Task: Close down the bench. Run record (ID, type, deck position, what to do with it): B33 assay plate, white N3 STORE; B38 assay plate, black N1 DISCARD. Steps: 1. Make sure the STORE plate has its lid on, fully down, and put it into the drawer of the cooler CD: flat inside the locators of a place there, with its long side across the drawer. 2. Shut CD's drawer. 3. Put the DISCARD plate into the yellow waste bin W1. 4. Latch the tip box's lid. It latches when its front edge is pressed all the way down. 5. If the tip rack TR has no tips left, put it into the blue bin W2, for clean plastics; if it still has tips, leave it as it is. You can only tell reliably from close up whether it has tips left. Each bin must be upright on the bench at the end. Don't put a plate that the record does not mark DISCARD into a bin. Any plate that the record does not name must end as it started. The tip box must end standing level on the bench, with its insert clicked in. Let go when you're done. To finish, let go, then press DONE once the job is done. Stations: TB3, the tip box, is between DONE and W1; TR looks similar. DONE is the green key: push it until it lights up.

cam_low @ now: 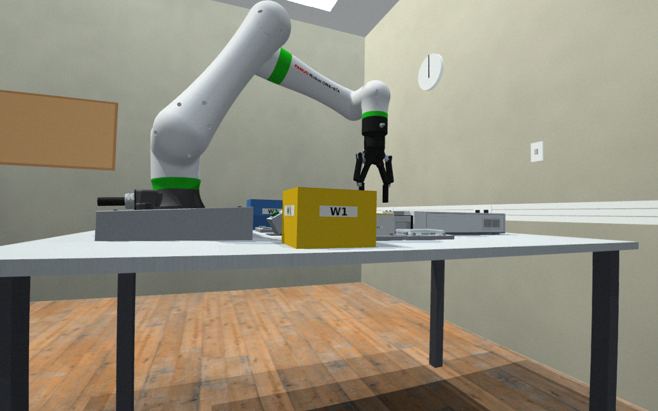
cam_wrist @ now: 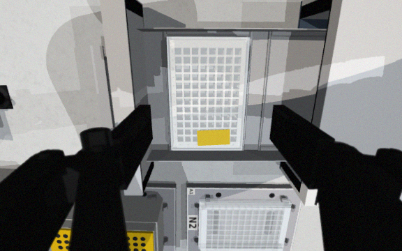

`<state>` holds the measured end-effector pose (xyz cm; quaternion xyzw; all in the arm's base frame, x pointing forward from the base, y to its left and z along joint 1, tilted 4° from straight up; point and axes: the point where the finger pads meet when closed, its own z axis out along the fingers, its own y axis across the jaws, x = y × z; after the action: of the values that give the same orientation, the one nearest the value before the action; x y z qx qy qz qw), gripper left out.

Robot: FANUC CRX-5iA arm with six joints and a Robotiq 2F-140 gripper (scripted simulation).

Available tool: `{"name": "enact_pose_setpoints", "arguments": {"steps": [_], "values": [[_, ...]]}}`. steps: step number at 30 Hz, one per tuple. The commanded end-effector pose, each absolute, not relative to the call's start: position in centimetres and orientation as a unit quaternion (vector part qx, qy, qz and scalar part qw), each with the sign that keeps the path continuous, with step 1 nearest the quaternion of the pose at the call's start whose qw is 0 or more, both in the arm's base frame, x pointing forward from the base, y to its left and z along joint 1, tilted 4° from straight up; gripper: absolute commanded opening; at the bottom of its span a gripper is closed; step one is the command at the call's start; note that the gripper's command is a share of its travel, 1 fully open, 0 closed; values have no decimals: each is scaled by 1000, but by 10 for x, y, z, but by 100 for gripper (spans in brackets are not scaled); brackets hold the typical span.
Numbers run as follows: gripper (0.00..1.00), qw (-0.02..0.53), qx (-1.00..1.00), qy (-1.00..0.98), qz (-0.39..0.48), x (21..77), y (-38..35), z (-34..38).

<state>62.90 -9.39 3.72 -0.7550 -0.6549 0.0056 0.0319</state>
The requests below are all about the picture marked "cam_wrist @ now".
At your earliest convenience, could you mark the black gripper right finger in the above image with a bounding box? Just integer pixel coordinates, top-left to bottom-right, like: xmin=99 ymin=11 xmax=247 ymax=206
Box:
xmin=269 ymin=105 xmax=402 ymax=251

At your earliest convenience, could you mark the yellow rack with grid of holes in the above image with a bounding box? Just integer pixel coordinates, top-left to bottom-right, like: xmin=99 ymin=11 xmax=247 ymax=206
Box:
xmin=51 ymin=197 xmax=164 ymax=251

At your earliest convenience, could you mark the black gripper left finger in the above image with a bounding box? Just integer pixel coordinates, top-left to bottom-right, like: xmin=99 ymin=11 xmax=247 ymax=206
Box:
xmin=0 ymin=105 xmax=153 ymax=251

